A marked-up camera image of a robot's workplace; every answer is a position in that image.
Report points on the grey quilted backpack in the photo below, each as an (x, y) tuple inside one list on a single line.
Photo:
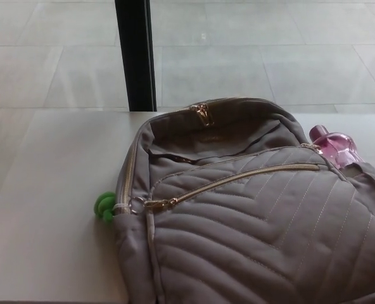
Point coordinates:
[(244, 228)]

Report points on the pink transparent water bottle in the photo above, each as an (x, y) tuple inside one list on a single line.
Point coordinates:
[(336, 147)]

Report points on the black vertical post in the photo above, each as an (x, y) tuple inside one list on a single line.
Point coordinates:
[(137, 57)]

